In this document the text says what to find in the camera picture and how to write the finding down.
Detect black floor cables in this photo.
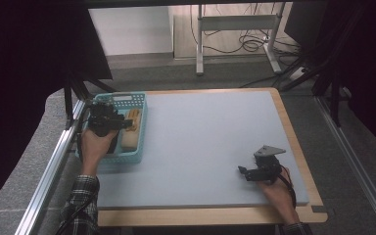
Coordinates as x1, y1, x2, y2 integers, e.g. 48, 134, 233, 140
189, 3, 303, 56

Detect aluminium rail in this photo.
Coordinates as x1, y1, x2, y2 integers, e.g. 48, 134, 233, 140
316, 96, 376, 234
14, 99, 87, 235

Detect person's left hand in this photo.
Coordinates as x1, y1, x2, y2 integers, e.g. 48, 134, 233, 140
79, 127, 118, 167

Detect person's right hand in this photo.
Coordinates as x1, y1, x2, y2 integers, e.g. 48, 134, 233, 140
258, 169, 300, 225

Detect black stand legs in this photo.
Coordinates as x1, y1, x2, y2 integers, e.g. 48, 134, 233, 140
280, 0, 344, 128
63, 68, 117, 130

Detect white metal desk frame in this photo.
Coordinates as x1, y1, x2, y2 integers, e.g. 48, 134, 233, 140
195, 3, 283, 76

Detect right hand-held gripper cable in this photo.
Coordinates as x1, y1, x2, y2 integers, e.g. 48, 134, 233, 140
278, 164, 298, 210

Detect beige knit glove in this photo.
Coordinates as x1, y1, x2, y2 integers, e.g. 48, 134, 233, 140
120, 109, 142, 152

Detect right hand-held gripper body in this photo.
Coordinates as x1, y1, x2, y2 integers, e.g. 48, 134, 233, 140
254, 145, 287, 184

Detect teal plastic mesh basket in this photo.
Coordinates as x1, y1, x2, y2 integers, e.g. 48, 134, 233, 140
74, 91, 149, 165

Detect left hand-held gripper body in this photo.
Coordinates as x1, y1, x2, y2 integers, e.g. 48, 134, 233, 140
87, 102, 120, 138

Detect white power strip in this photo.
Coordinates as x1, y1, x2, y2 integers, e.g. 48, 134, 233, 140
288, 67, 307, 82

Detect dark curtain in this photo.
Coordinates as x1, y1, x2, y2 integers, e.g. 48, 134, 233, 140
0, 0, 113, 216
322, 0, 376, 161

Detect white panel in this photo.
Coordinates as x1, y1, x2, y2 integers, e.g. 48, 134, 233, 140
87, 7, 174, 57

